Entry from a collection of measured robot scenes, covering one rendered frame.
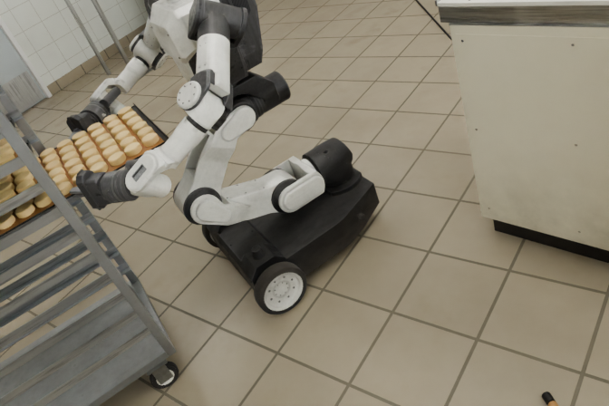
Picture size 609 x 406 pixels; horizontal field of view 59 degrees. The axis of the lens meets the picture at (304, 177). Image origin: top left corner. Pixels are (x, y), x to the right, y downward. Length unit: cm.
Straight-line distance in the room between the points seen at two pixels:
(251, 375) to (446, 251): 83
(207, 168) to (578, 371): 130
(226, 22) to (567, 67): 92
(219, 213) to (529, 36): 114
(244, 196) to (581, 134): 113
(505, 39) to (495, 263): 81
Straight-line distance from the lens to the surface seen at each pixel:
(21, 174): 176
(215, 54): 149
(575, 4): 151
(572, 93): 162
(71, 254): 222
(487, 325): 187
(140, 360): 204
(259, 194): 206
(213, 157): 191
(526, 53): 160
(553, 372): 177
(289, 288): 204
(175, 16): 170
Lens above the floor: 149
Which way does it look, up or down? 34 degrees down
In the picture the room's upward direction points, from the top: 22 degrees counter-clockwise
